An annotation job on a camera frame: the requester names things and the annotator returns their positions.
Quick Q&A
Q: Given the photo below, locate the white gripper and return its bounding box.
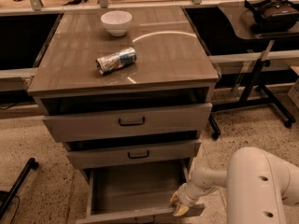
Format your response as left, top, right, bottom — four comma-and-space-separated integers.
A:
170, 182, 201, 217

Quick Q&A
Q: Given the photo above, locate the grey drawer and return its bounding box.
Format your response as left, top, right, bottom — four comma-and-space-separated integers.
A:
43, 103, 212, 143
66, 139, 201, 169
76, 160, 205, 224

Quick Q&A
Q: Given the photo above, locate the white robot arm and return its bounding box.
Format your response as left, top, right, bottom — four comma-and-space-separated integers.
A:
170, 147, 299, 224

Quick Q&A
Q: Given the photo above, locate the grey drawer cabinet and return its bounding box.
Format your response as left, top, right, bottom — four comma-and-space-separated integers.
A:
27, 5, 220, 179

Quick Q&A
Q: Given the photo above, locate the black rolling side table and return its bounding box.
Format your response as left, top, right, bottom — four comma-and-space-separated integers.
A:
212, 2, 298, 128

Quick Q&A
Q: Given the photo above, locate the crushed silver blue can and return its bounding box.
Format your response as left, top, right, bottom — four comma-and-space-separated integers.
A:
96, 47, 136, 75

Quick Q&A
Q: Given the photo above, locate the black stand leg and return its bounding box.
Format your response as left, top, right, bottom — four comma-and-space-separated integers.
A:
0, 158, 39, 219

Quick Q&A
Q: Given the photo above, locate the white bowl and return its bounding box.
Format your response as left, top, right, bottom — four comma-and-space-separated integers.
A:
101, 10, 133, 36

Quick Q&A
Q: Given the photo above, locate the black VR headset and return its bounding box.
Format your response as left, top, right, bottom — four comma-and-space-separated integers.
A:
244, 0, 299, 32

